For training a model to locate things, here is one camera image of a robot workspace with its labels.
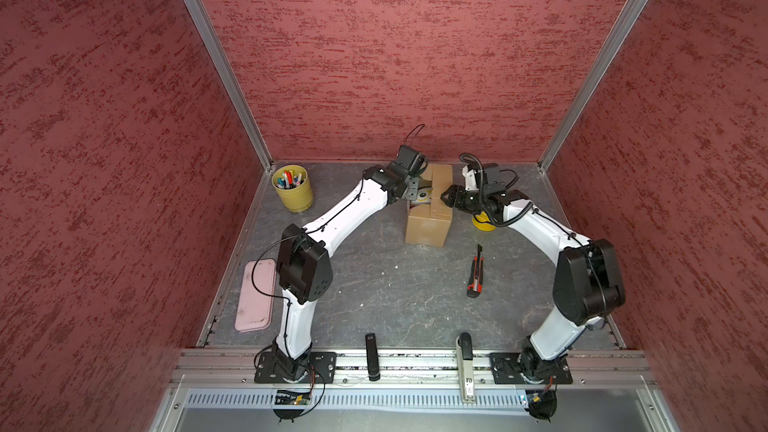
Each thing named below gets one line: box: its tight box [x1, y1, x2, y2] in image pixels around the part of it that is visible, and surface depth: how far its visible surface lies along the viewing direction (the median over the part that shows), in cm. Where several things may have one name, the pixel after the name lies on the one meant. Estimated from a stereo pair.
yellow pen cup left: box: [271, 164, 313, 213], surface depth 100 cm
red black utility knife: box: [467, 244, 484, 298], surface depth 91 cm
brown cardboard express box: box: [405, 163, 453, 247], surface depth 91 cm
